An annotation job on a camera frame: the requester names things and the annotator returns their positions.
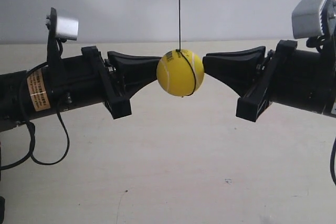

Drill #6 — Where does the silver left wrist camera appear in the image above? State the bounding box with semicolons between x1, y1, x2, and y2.
46;7;79;41

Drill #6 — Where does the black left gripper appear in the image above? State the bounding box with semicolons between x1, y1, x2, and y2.
54;46;161;119

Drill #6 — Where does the thin black hanging string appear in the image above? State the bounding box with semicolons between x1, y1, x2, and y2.
176;0;182;51

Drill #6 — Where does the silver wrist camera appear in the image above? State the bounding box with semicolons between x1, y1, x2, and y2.
46;7;79;41
291;0;335;39

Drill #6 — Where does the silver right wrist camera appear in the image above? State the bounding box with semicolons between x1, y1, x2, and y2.
291;0;335;39

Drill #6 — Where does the yellow tennis ball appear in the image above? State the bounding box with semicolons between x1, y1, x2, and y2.
156;49;205;97

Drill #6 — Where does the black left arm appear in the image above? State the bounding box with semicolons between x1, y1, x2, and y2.
1;46;160;131

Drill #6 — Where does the black left camera cable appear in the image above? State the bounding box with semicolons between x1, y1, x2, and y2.
0;61;70;170

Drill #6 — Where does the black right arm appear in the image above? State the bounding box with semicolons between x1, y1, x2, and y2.
203;40;335;122

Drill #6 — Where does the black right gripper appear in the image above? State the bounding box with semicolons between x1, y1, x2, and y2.
202;40;325;122

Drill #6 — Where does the black right camera cable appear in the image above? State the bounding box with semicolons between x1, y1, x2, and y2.
330;137;336;186

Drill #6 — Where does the black camera cable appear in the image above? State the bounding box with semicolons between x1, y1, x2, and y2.
0;61;70;170
330;137;336;186

